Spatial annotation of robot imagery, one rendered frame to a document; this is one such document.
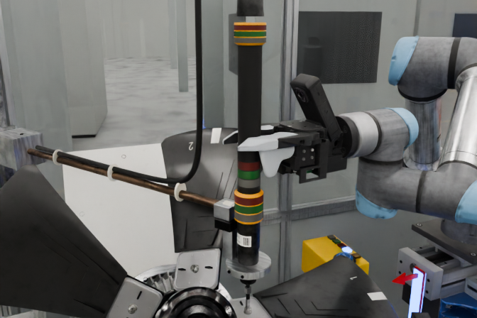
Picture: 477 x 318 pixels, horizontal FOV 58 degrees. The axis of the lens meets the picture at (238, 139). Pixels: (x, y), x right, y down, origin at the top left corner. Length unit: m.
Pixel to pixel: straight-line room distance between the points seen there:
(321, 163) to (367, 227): 1.13
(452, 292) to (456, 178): 0.67
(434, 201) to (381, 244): 1.10
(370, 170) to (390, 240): 1.12
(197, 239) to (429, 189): 0.39
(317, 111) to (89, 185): 0.54
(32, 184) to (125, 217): 0.31
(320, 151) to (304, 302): 0.26
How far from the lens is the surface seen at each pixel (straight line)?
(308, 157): 0.66
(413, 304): 0.95
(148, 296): 0.70
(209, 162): 0.78
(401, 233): 1.91
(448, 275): 1.37
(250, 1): 0.58
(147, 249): 0.95
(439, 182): 0.79
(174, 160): 0.82
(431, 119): 1.20
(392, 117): 0.78
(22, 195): 0.71
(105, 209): 0.97
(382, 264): 1.92
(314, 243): 1.20
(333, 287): 0.83
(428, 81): 1.08
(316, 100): 0.65
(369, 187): 0.80
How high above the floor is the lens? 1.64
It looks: 15 degrees down
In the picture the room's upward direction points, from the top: straight up
